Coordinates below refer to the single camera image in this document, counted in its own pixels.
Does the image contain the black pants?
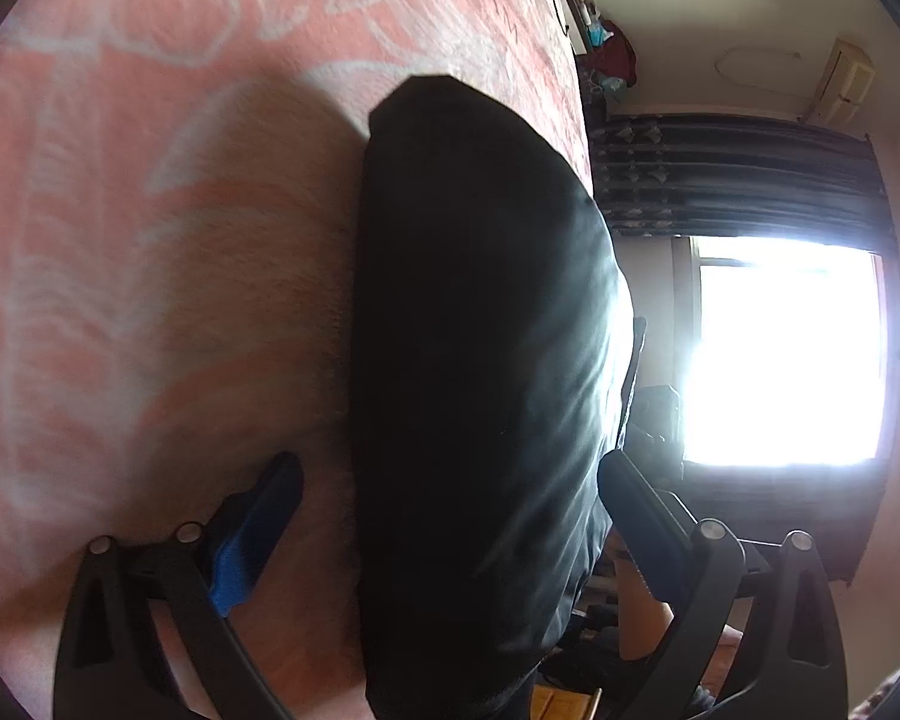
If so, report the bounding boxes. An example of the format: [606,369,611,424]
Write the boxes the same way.
[349,76,632,718]

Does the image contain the person's right hand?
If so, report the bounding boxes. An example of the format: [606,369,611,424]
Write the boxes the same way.
[606,527,674,661]

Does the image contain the bright window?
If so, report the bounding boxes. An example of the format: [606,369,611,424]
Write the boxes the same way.
[683,238,888,468]

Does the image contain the pink bed cover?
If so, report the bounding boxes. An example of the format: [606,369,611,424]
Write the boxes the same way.
[0,0,585,718]

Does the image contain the dark patterned curtain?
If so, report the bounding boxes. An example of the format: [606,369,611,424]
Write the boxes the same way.
[589,114,898,255]

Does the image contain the red cloth on nightstand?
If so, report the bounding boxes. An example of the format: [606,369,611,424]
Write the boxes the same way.
[578,20,637,88]

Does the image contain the cluttered nightstand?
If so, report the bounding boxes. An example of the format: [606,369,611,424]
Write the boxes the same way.
[566,0,631,89]

